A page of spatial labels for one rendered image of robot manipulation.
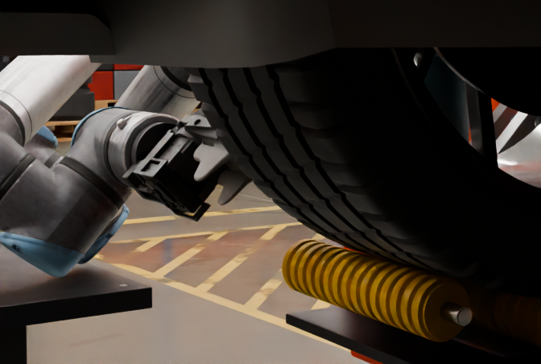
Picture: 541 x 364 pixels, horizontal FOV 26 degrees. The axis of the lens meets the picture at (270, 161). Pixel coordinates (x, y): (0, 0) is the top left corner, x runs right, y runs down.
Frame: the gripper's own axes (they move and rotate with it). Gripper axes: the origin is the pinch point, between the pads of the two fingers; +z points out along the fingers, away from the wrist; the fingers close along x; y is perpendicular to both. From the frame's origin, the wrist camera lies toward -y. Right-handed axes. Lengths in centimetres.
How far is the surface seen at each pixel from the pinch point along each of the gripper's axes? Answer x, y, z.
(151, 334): -90, 0, -171
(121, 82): -308, -263, -1006
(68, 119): -209, -141, -735
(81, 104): -209, -156, -734
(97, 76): -284, -249, -1004
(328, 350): -112, -22, -135
